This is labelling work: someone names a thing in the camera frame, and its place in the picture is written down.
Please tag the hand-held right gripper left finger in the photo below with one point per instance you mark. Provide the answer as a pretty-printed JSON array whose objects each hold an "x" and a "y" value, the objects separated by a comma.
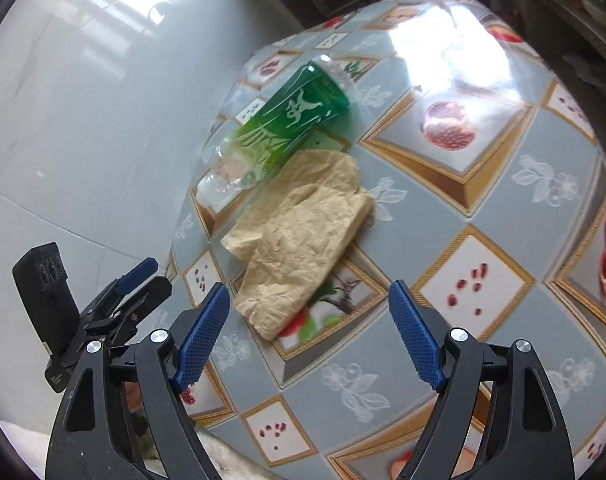
[{"x": 203, "y": 332}]

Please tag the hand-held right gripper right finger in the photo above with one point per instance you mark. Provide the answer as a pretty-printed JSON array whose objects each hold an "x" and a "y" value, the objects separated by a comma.
[{"x": 415, "y": 340}]

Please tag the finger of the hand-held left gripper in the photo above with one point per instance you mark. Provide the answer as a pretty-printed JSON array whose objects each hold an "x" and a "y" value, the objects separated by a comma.
[
  {"x": 150, "y": 297},
  {"x": 135, "y": 275}
]

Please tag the beige paper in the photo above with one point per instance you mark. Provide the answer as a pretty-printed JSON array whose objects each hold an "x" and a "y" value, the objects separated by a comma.
[{"x": 303, "y": 240}]

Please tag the fruit print tablecloth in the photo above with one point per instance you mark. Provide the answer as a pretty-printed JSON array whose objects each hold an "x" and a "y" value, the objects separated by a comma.
[{"x": 483, "y": 210}]

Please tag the green label plastic bottle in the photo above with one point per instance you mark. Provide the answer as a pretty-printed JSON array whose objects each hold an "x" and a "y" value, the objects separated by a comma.
[{"x": 288, "y": 120}]

